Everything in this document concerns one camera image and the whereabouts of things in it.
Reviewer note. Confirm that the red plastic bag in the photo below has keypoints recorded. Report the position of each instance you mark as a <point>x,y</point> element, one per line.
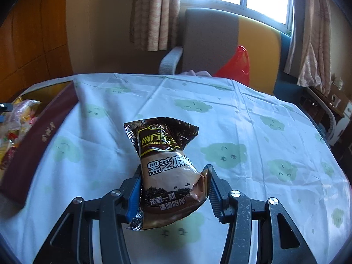
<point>233,68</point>

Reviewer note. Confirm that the grey chair frame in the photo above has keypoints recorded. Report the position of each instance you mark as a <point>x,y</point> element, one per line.
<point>330,121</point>

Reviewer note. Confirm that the white socket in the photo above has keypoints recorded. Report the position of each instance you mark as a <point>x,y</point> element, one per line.
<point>335,98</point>

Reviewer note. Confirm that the small white ornament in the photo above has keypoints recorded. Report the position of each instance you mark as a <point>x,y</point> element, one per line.
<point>337,80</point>

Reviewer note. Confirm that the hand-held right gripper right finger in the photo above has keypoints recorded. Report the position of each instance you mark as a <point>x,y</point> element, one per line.
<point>216,198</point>

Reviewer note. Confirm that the heap of mixed snack packets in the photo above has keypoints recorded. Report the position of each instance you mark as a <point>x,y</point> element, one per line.
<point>19,115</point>

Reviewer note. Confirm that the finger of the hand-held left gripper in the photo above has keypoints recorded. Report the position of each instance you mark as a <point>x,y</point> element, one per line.
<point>5,105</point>

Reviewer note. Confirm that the beige patterned curtain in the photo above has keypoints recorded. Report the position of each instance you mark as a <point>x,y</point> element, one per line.
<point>310,38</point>
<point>156,13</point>

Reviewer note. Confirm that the white box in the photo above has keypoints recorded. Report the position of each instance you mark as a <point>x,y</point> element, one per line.
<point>341,126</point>

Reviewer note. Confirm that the grey yellow blue armchair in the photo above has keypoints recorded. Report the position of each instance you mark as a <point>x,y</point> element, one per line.
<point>209,38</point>

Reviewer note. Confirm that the brown sesame paste packet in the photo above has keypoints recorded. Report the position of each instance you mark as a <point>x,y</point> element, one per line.
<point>167,176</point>

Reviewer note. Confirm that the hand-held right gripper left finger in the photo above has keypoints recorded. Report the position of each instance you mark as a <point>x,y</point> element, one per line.
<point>133,200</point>

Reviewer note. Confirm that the orange wooden wardrobe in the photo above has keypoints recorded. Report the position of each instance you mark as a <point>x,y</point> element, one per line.
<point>33,46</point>

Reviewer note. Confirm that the brown tin box gold inside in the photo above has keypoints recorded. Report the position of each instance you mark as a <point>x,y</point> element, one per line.
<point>35,148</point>

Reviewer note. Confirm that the pink cloth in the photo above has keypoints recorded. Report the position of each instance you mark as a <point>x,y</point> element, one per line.
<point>196,73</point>

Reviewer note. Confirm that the white tablecloth green cloud print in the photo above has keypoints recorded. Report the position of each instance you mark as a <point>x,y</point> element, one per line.
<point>247,132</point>

